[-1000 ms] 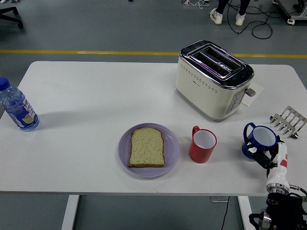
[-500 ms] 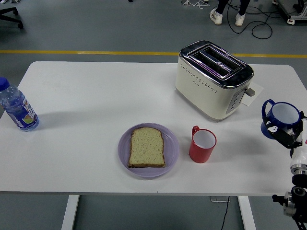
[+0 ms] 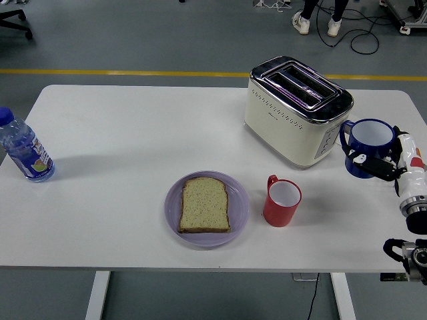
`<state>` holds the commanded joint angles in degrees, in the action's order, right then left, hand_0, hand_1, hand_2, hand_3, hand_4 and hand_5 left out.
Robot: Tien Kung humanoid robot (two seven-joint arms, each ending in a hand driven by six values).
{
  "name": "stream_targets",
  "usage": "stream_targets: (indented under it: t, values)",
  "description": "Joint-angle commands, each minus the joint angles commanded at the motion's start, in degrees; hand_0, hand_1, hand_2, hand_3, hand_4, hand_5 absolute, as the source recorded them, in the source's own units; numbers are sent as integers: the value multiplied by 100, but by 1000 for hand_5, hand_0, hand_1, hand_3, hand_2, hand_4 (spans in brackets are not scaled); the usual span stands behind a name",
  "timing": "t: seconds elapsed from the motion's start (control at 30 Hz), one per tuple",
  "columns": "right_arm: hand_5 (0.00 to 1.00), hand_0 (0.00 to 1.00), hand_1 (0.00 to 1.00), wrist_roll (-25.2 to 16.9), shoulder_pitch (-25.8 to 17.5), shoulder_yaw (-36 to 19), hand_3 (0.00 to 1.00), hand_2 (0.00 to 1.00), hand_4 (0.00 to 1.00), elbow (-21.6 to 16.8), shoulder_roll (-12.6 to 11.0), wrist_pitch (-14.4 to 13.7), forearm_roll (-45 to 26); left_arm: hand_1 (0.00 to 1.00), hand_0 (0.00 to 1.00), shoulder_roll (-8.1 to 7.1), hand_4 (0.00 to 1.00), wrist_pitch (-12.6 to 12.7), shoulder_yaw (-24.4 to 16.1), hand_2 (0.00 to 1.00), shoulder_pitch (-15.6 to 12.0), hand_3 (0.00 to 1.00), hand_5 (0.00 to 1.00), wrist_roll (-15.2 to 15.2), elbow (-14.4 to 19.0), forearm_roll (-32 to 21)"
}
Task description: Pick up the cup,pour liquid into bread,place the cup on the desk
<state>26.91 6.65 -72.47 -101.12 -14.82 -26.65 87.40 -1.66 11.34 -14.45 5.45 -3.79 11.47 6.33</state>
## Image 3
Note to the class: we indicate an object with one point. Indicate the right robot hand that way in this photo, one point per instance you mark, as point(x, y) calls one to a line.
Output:
point(408, 180)

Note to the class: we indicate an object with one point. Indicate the blue enamel cup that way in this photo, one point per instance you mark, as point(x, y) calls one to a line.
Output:
point(363, 148)

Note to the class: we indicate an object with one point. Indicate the red enamel cup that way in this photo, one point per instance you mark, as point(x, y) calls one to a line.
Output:
point(278, 213)

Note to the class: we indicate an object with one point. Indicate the slice of bread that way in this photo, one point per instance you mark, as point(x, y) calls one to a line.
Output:
point(204, 206)

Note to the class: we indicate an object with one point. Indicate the black table control panel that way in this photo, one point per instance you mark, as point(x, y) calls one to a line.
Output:
point(392, 277)

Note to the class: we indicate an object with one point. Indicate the cream and chrome toaster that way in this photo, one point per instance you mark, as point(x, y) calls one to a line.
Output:
point(283, 133)

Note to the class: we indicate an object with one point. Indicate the white table leg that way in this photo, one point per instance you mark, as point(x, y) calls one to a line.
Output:
point(343, 296)
point(97, 296)

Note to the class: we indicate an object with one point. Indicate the metal equipment cart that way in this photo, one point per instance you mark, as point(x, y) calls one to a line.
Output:
point(413, 24)

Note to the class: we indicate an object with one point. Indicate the purple round plate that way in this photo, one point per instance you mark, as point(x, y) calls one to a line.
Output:
point(240, 206)

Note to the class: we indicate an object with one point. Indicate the person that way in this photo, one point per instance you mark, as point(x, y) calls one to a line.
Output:
point(302, 24)

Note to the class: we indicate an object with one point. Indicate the water bottle with blue cap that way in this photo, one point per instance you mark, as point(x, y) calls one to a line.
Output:
point(28, 153)

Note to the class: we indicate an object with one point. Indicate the black office chair base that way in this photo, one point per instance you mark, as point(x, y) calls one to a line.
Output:
point(16, 15)

